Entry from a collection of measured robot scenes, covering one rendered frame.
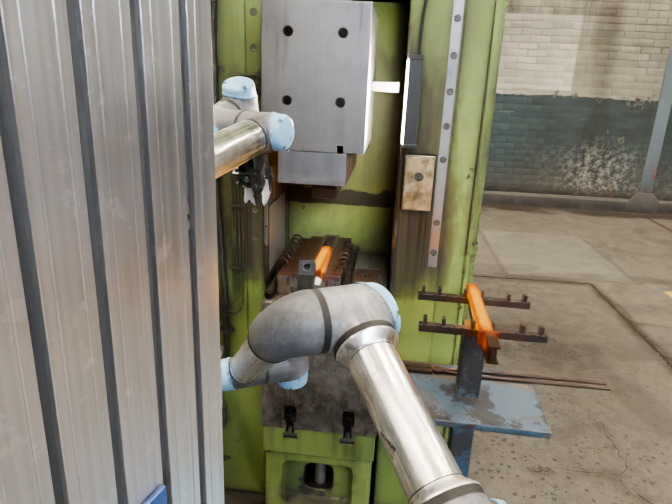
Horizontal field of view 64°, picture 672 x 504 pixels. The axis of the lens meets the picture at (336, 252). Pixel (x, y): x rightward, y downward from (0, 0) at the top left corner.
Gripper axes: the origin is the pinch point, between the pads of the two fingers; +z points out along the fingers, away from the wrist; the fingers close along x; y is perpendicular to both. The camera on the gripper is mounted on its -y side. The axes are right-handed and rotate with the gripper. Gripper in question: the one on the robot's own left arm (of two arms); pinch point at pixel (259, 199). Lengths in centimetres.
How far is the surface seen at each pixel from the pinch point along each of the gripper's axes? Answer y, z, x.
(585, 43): -584, 204, 263
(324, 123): -20.9, -11.5, 15.5
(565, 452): -9, 146, 121
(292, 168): -14.9, 0.1, 6.4
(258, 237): -15.9, 29.7, -7.7
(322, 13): -34, -37, 14
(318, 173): -14.4, 1.1, 14.1
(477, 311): 19, 18, 60
